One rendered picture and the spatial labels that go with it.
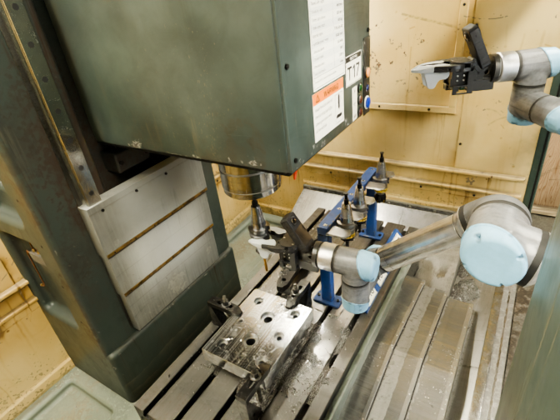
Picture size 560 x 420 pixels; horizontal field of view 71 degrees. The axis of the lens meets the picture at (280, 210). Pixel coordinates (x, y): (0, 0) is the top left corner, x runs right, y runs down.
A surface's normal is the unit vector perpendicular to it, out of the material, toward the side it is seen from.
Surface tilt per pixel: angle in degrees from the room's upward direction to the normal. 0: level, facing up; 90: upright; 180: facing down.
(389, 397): 8
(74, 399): 0
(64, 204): 90
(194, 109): 90
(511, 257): 89
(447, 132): 90
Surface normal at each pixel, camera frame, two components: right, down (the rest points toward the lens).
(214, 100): -0.52, 0.49
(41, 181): 0.85, 0.19
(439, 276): -0.31, -0.58
